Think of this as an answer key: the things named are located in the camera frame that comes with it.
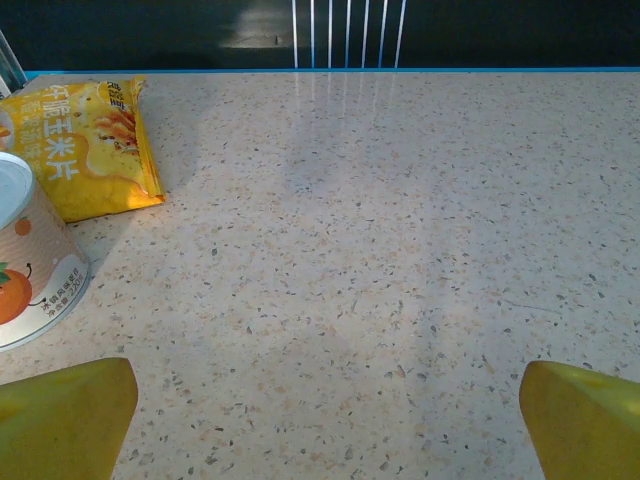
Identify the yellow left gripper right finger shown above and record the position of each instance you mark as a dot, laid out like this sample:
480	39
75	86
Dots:
585	430

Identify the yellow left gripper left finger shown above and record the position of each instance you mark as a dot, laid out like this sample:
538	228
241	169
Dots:
60	425

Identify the white can with orange print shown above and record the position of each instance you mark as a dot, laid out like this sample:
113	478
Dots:
30	260

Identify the yellow corn chip snack bag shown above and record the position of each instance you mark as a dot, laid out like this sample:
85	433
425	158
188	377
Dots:
95	150

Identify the aluminium frame post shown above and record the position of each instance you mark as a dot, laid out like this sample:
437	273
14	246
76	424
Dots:
9	65

